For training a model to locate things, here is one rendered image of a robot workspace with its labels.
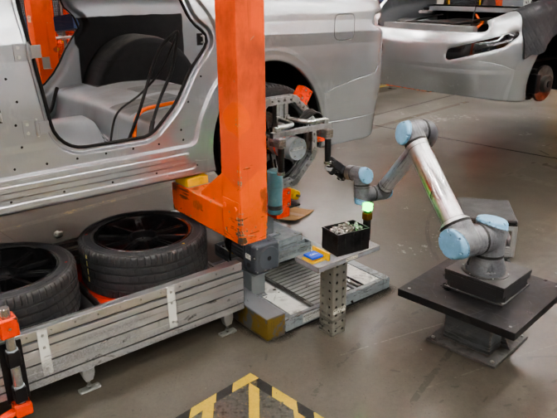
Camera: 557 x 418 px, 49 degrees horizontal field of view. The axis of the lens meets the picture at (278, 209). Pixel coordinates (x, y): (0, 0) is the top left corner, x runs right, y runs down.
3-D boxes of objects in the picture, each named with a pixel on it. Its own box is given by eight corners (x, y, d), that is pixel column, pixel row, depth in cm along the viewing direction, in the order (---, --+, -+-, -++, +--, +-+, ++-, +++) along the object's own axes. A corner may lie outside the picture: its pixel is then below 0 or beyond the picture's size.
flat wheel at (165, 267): (147, 237, 371) (145, 201, 362) (233, 264, 335) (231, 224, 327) (55, 279, 320) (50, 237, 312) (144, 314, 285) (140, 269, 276)
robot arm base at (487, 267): (513, 271, 297) (516, 252, 294) (491, 282, 286) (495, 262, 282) (479, 258, 311) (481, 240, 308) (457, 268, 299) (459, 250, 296)
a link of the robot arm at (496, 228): (511, 254, 292) (517, 220, 286) (486, 260, 284) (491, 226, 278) (486, 243, 305) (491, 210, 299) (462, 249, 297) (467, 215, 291)
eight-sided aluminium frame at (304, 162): (309, 177, 380) (311, 89, 361) (317, 180, 375) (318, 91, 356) (238, 196, 349) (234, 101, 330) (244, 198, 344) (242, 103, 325)
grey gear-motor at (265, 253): (239, 267, 375) (238, 214, 363) (282, 292, 344) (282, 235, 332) (215, 275, 365) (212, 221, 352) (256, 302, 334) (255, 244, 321)
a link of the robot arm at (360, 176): (362, 186, 341) (361, 168, 339) (347, 183, 351) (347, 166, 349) (375, 183, 346) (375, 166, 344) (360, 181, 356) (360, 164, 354)
